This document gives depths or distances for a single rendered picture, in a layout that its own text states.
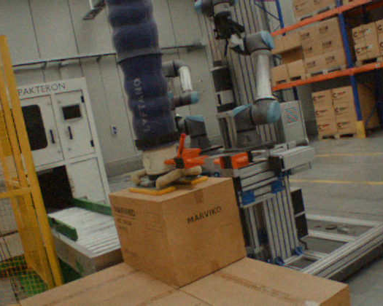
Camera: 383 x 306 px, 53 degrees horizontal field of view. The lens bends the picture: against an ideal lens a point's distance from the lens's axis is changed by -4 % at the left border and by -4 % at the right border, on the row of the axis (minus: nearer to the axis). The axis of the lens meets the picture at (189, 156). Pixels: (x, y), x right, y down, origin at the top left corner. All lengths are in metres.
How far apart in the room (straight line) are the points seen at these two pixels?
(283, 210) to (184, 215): 1.05
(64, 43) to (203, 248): 10.45
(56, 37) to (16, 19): 1.16
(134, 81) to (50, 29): 10.05
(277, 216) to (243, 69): 0.95
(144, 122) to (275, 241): 1.22
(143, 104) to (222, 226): 0.69
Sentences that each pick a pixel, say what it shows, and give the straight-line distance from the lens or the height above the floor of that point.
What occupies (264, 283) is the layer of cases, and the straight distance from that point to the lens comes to 1.72.
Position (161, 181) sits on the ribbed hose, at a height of 1.01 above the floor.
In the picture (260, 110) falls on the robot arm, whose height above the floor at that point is 1.23.
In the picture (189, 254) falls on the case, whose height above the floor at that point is 0.67.
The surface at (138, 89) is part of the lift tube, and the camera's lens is 1.95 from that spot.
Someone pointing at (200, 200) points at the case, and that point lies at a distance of 1.83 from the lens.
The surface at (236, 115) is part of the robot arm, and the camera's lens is 2.26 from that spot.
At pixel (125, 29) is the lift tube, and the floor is 1.73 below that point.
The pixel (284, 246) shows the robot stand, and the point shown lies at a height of 0.31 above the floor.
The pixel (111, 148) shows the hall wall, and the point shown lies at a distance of 11.88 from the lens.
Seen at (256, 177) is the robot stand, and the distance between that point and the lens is 2.26.
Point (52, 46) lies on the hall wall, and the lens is 11.81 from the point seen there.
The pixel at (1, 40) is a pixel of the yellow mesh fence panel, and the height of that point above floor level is 2.06.
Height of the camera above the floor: 1.27
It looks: 6 degrees down
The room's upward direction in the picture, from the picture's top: 12 degrees counter-clockwise
